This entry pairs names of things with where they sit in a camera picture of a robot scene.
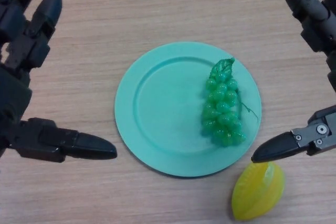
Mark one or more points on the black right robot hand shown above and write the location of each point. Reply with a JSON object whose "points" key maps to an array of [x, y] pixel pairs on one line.
{"points": [[316, 30]]}

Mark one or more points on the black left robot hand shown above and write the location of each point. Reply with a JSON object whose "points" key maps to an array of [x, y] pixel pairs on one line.
{"points": [[23, 51]]}

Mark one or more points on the green plastic grape bunch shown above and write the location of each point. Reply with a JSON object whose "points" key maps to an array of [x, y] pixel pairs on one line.
{"points": [[223, 113]]}

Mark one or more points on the round teal green plate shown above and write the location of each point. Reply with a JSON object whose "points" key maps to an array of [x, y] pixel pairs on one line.
{"points": [[165, 108]]}

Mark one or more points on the yellow green plastic starfruit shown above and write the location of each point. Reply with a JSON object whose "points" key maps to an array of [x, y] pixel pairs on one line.
{"points": [[257, 195]]}

